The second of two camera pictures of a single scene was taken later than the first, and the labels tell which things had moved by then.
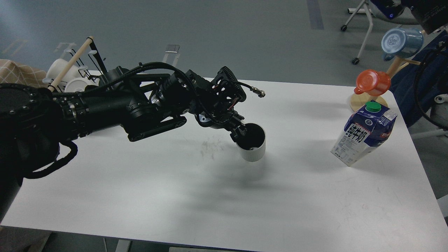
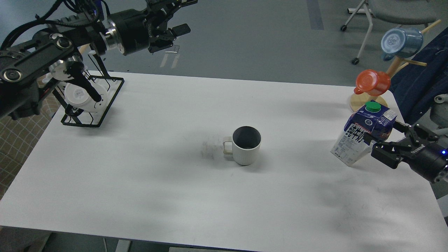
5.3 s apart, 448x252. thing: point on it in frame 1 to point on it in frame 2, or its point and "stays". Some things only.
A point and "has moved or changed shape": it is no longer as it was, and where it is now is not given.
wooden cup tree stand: x=358 y=102 stays
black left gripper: x=215 y=103 to x=133 y=29
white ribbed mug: x=252 y=144 has moved or changed shape
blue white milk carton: x=364 y=130 stays
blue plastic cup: x=401 y=42 stays
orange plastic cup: x=374 y=83 stays
